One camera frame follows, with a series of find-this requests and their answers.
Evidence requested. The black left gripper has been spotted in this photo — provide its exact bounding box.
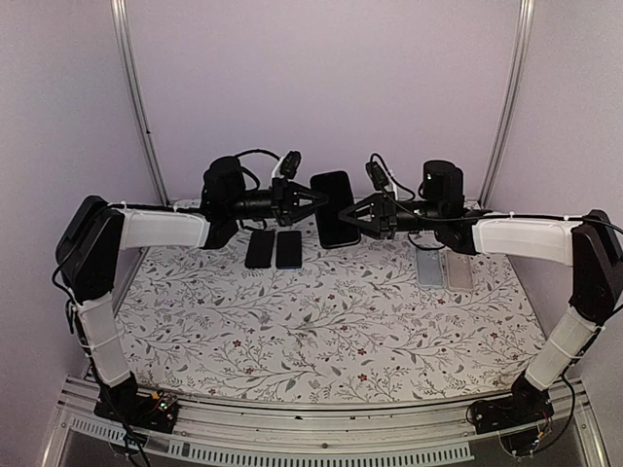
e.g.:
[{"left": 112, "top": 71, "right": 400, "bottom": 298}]
[{"left": 229, "top": 176, "right": 331, "bottom": 227}]

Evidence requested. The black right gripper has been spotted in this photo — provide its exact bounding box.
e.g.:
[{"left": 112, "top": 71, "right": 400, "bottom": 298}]
[{"left": 340, "top": 191, "right": 445, "bottom": 239}]

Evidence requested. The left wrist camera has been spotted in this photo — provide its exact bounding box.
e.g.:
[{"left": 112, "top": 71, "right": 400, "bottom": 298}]
[{"left": 271, "top": 151, "right": 302, "bottom": 180}]

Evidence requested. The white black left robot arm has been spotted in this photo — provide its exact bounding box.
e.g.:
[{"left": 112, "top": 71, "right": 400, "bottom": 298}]
[{"left": 52, "top": 151, "right": 328, "bottom": 422}]

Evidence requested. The left aluminium frame post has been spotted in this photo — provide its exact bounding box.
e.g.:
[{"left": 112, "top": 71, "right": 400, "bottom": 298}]
[{"left": 110, "top": 0, "right": 170, "bottom": 205}]

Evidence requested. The light blue phone case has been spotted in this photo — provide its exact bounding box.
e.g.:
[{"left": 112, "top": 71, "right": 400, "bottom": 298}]
[{"left": 416, "top": 249, "right": 445, "bottom": 288}]

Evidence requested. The black phone case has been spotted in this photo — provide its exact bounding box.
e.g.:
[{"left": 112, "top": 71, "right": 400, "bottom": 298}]
[{"left": 310, "top": 170, "right": 362, "bottom": 250}]

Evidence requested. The left arm base with board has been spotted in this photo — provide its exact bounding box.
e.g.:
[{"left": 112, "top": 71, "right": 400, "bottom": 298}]
[{"left": 93, "top": 387, "right": 179, "bottom": 434}]

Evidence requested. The beige phone case with ring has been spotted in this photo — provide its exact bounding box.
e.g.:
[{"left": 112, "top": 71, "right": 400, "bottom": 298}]
[{"left": 446, "top": 251, "right": 473, "bottom": 291}]

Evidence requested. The right arm base with board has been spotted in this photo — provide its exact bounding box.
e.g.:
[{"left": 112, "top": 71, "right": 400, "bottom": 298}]
[{"left": 465, "top": 395, "right": 554, "bottom": 457}]

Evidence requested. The right aluminium frame post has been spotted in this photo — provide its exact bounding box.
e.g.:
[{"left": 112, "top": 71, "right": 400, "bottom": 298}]
[{"left": 478, "top": 0, "right": 535, "bottom": 207}]

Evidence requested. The front aluminium rail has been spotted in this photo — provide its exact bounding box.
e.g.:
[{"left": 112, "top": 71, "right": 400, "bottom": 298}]
[{"left": 41, "top": 377, "right": 614, "bottom": 466}]

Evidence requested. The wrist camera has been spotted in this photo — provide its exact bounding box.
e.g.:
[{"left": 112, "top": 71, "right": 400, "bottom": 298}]
[
  {"left": 365, "top": 162, "right": 396, "bottom": 199},
  {"left": 271, "top": 151, "right": 302, "bottom": 180}
]

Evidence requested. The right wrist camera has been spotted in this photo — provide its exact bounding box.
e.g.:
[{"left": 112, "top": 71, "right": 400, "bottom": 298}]
[{"left": 365, "top": 162, "right": 396, "bottom": 199}]

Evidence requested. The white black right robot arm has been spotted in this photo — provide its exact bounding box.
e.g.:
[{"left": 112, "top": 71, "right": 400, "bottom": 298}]
[{"left": 339, "top": 160, "right": 622, "bottom": 424}]

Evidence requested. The aluminium frame post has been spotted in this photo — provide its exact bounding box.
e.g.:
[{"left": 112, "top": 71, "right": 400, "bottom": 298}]
[
  {"left": 110, "top": 0, "right": 170, "bottom": 205},
  {"left": 478, "top": 0, "right": 535, "bottom": 207}
]

